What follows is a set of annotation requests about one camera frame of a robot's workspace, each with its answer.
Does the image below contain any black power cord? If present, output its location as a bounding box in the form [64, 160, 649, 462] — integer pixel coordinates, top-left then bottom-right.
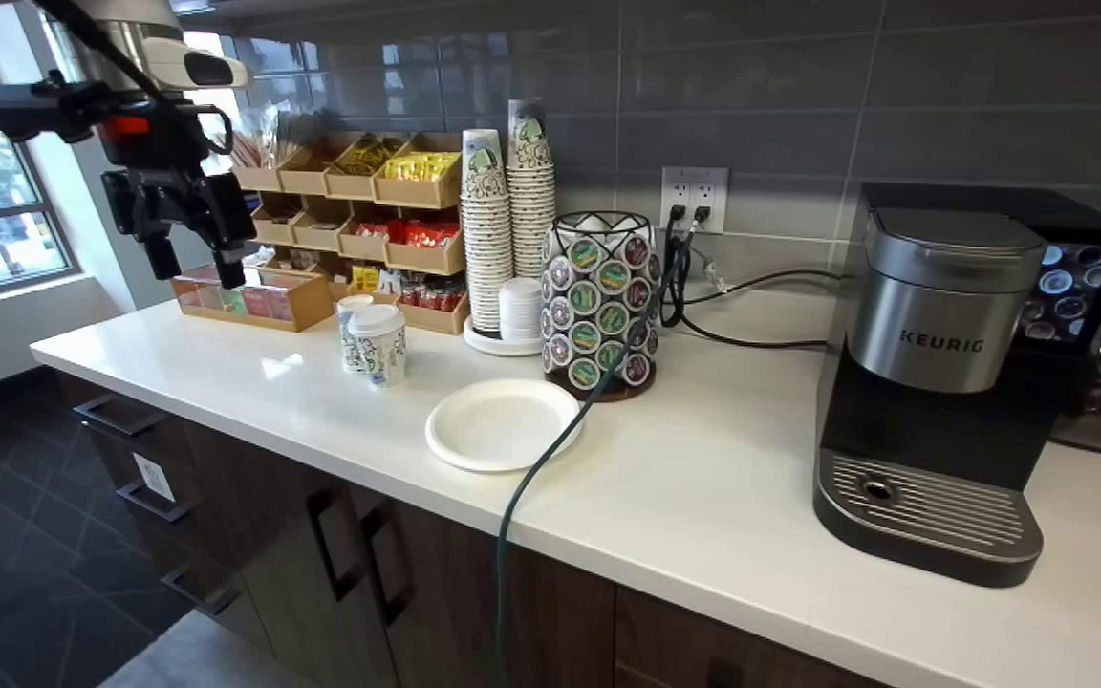
[659, 206, 857, 352]

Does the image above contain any wooden tea bag box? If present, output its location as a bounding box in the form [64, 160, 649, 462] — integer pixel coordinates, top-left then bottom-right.
[173, 271, 336, 332]

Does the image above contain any white paper plate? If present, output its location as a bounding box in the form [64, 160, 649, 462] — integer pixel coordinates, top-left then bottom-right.
[424, 377, 582, 473]

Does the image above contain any patterned paper cup without lid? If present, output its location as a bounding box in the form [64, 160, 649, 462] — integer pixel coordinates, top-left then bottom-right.
[336, 295, 376, 373]

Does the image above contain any K-cup pod carousel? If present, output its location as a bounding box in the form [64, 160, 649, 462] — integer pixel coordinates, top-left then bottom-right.
[541, 210, 661, 400]

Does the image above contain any white plastic cup lid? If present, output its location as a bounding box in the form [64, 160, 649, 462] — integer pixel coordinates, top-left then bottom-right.
[348, 300, 404, 337]

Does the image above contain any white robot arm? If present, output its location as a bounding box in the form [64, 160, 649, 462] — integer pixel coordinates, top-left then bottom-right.
[34, 0, 255, 287]

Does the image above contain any wooden condiment organizer rack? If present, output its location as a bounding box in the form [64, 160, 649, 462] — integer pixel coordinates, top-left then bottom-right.
[235, 128, 469, 332]

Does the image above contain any white wall outlet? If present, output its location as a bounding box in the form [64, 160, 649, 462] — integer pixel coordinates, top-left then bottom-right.
[661, 168, 731, 233]

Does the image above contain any patterned paper cup with lid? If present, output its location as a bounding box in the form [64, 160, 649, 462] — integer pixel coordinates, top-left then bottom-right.
[352, 327, 404, 386]

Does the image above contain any white lid stack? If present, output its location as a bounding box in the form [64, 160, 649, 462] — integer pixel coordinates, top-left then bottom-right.
[501, 277, 543, 340]

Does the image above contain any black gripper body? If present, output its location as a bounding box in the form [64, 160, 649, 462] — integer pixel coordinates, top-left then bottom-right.
[97, 103, 226, 242]

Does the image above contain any tall paper cup stack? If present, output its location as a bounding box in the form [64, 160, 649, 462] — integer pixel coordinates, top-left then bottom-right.
[458, 128, 514, 332]

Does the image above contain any green cable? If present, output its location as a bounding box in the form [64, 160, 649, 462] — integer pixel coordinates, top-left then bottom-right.
[491, 368, 620, 688]

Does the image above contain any wooden lower cabinet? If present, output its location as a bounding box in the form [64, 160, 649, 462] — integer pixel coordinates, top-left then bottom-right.
[68, 393, 889, 688]

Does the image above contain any black Keurig coffee machine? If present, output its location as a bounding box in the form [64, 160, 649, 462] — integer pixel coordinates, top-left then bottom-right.
[811, 182, 1101, 588]

